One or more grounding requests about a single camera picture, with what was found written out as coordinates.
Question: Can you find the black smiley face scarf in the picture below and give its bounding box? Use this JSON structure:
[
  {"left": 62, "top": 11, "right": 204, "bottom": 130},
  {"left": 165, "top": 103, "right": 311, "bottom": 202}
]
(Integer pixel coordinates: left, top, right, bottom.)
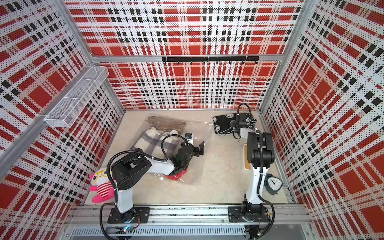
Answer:
[{"left": 213, "top": 113, "right": 238, "bottom": 135}]

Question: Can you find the clear plastic vacuum bag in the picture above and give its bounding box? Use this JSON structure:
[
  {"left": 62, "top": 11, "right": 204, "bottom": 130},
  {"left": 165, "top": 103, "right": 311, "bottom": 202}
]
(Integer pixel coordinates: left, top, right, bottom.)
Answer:
[{"left": 127, "top": 115, "right": 213, "bottom": 185}]

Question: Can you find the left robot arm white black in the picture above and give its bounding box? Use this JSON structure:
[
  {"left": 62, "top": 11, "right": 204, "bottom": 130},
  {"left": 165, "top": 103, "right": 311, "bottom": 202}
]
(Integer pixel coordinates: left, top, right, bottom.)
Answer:
[{"left": 107, "top": 142, "right": 205, "bottom": 214}]

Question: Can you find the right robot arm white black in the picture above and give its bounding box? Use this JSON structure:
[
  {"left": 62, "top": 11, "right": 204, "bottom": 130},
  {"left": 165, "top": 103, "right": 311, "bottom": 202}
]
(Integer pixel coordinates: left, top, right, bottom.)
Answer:
[{"left": 237, "top": 128, "right": 275, "bottom": 222}]

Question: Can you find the red knitted scarf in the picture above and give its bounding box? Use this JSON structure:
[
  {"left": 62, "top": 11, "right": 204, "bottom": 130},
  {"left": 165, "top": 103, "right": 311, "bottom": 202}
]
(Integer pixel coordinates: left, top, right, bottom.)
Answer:
[{"left": 166, "top": 170, "right": 188, "bottom": 181}]

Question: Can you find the grey white plaid scarf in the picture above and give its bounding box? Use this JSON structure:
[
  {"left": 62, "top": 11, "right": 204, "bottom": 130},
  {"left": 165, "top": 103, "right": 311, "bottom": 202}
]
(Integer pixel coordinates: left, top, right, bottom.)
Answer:
[{"left": 130, "top": 127, "right": 180, "bottom": 159}]

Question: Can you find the brown fringed scarf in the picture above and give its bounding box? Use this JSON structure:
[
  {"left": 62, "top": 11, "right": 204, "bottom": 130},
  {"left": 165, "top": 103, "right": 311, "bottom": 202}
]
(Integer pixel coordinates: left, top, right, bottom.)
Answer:
[{"left": 146, "top": 116, "right": 187, "bottom": 134}]

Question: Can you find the white box with cork lid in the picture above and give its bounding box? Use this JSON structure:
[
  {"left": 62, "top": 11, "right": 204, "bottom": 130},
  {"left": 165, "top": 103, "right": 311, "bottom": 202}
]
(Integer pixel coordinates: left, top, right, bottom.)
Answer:
[{"left": 242, "top": 144, "right": 251, "bottom": 175}]

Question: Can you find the teal heart alarm clock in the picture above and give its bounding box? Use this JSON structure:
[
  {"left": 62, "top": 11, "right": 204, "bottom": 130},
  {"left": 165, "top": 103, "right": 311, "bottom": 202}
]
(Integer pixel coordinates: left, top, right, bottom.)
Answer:
[{"left": 264, "top": 174, "right": 283, "bottom": 195}]

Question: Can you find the pink white plush toy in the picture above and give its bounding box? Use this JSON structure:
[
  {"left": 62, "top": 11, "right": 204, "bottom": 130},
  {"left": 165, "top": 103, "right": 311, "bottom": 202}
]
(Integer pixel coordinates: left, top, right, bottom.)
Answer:
[{"left": 90, "top": 168, "right": 114, "bottom": 204}]

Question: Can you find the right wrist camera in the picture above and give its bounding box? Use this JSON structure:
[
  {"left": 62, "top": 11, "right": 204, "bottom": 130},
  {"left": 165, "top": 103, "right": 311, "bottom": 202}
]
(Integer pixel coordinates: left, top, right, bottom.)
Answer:
[{"left": 237, "top": 113, "right": 249, "bottom": 125}]

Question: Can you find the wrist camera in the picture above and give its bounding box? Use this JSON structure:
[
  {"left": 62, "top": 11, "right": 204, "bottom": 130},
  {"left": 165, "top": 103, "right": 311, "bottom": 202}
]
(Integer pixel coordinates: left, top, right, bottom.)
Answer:
[
  {"left": 185, "top": 133, "right": 194, "bottom": 146},
  {"left": 237, "top": 113, "right": 249, "bottom": 125}
]

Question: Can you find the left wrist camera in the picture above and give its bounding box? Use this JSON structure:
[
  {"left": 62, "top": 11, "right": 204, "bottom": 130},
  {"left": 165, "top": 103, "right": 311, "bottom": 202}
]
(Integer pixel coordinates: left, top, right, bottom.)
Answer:
[{"left": 185, "top": 133, "right": 194, "bottom": 146}]

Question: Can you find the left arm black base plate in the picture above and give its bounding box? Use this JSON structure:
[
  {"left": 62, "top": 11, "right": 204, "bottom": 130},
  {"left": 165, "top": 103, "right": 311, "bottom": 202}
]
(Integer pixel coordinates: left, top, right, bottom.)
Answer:
[{"left": 107, "top": 207, "right": 151, "bottom": 224}]

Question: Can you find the black wall hook rail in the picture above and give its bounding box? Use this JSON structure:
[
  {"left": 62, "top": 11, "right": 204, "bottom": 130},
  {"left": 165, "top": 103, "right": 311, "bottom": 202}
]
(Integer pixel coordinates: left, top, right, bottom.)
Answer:
[{"left": 162, "top": 56, "right": 260, "bottom": 64}]

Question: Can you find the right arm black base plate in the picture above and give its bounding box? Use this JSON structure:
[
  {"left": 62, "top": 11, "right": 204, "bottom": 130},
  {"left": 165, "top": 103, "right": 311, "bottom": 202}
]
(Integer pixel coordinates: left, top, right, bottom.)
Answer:
[{"left": 228, "top": 205, "right": 270, "bottom": 223}]

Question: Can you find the aluminium front rail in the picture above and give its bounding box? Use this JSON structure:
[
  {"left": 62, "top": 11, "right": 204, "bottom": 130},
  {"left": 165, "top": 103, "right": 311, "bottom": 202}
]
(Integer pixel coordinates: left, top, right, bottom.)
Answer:
[{"left": 60, "top": 204, "right": 316, "bottom": 240}]

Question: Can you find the white mesh wall basket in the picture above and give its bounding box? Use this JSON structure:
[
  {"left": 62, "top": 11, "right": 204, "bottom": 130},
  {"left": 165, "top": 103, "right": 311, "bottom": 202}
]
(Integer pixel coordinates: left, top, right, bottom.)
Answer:
[{"left": 44, "top": 66, "right": 109, "bottom": 128}]

